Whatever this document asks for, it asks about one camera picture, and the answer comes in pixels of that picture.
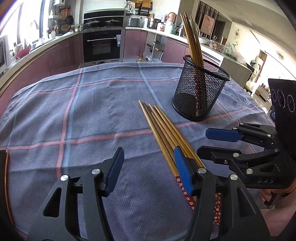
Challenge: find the black wok on stove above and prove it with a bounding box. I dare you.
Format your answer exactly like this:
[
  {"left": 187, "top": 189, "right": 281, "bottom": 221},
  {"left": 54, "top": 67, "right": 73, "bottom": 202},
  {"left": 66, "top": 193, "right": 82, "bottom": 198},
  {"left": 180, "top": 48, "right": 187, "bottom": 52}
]
[{"left": 84, "top": 20, "right": 100, "bottom": 28}]

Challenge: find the pink bowl on counter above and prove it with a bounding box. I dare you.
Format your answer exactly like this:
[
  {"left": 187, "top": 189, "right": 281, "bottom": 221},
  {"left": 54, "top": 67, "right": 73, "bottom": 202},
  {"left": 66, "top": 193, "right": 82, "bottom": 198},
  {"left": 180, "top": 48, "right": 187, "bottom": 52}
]
[{"left": 16, "top": 45, "right": 31, "bottom": 59}]

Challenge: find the gold chopstick red end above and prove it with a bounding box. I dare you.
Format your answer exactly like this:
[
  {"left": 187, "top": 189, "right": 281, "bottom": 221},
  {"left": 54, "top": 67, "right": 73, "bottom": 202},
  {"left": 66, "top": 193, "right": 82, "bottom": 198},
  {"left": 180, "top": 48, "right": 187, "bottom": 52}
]
[{"left": 190, "top": 16, "right": 205, "bottom": 116}]

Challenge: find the built-in black oven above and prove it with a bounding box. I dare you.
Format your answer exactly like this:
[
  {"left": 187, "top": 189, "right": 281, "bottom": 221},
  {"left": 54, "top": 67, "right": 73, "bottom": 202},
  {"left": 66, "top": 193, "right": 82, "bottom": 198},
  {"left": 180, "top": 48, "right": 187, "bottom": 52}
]
[{"left": 82, "top": 9, "right": 126, "bottom": 66}]

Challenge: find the steel stock pot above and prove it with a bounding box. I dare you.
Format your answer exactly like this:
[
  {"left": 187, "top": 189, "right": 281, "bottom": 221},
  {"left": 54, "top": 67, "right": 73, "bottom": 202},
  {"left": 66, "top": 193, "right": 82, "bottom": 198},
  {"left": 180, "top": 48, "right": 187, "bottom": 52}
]
[{"left": 147, "top": 18, "right": 161, "bottom": 30}]

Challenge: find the white microwave oven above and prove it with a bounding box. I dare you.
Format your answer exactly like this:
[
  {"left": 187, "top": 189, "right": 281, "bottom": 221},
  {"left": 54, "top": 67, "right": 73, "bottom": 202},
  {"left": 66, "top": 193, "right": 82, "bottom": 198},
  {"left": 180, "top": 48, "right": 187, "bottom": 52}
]
[{"left": 0, "top": 35, "right": 11, "bottom": 74}]

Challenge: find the blue plaid tablecloth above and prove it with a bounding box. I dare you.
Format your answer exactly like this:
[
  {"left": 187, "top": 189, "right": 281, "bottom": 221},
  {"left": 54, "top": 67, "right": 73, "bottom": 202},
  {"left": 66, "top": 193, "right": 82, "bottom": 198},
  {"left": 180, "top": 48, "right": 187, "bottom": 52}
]
[{"left": 1, "top": 63, "right": 271, "bottom": 240}]

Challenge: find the person right hand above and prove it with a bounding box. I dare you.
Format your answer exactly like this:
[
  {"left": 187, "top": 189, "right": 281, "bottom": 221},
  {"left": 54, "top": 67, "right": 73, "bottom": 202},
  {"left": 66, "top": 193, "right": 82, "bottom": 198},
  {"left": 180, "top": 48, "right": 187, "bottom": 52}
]
[{"left": 260, "top": 188, "right": 293, "bottom": 202}]

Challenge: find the black mesh utensil holder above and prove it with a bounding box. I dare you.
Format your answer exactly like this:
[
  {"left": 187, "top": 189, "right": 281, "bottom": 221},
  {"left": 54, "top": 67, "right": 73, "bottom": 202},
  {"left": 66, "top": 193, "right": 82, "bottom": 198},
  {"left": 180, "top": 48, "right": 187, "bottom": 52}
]
[{"left": 171, "top": 55, "right": 231, "bottom": 121}]

